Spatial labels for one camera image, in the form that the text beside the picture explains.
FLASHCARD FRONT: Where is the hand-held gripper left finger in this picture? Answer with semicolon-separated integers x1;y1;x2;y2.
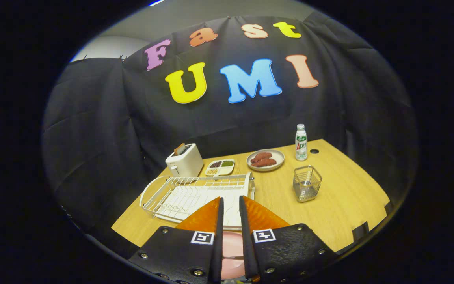
128;196;225;283

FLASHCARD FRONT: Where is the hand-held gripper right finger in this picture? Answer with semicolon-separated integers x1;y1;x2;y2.
238;195;340;282

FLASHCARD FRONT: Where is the pink plate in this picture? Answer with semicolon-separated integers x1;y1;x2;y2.
221;231;247;280

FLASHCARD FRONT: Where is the white wire dish rack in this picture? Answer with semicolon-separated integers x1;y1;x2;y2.
139;172;256;231

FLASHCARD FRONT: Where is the metal wire basket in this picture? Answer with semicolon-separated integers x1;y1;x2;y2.
292;165;323;203

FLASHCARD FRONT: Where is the beige plate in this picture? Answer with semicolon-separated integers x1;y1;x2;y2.
246;149;285;172

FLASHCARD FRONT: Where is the white drip tray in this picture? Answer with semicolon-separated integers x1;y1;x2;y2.
160;185;247;227

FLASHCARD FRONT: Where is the white divided tray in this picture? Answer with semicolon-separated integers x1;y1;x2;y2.
205;159;236;177

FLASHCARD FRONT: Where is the white toaster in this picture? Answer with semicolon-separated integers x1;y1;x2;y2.
165;143;204;178

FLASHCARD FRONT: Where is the white drink bottle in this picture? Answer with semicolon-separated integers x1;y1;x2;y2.
295;124;308;161

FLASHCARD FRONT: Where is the black backdrop cloth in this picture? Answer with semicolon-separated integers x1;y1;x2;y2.
41;12;419;257

